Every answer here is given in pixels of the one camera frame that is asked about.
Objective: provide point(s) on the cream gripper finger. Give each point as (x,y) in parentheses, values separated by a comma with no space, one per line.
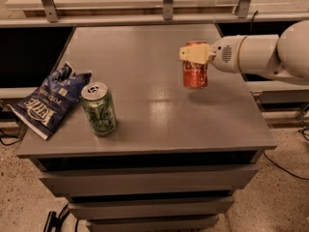
(198,53)

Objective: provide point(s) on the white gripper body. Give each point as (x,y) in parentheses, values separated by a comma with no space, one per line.
(224,54)

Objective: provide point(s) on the red coke can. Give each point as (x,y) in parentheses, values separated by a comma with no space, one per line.
(194,74)

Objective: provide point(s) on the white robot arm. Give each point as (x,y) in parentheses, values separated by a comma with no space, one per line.
(282,57)

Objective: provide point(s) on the green soda can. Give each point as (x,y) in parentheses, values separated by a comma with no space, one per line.
(99,108)

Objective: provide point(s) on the middle grey drawer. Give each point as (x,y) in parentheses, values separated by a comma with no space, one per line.
(152,208)

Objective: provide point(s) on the grey drawer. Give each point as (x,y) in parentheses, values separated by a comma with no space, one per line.
(152,224)
(152,208)
(99,182)

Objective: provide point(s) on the blue chip bag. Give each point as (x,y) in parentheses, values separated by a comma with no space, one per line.
(44,110)

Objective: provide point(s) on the bottom grey drawer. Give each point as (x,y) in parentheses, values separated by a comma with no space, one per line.
(152,224)

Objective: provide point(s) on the top grey drawer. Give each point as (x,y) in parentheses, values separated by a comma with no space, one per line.
(99,182)

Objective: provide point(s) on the black device on floor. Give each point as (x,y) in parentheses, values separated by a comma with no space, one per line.
(52,223)

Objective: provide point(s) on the right metal bracket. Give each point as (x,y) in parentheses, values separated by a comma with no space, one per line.
(242,8)

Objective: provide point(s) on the metal bracket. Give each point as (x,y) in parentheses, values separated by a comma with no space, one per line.
(242,8)
(167,9)
(50,10)

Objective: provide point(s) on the middle metal bracket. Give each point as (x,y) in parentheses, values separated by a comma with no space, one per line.
(167,9)

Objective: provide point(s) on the left metal bracket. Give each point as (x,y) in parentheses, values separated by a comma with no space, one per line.
(50,10)

